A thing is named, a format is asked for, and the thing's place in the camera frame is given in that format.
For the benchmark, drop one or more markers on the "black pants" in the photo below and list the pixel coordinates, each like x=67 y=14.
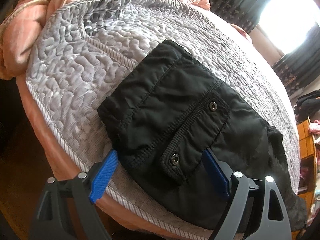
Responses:
x=167 y=112

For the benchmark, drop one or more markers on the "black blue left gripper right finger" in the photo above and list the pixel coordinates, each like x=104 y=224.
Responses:
x=253 y=206

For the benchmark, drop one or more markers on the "dark right window curtain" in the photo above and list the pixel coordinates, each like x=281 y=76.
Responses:
x=300 y=67

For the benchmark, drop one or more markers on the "orange wooden cabinet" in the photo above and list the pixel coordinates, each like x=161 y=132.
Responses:
x=309 y=174

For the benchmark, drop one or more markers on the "black clothes on rack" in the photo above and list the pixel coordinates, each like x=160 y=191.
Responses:
x=306 y=106

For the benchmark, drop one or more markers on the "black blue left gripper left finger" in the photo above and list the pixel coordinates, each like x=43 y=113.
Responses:
x=52 y=219

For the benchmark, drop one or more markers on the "pink clothes pile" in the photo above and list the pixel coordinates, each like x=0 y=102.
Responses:
x=314 y=128

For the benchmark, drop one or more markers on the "grey quilted bed cover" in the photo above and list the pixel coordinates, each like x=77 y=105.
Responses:
x=134 y=28

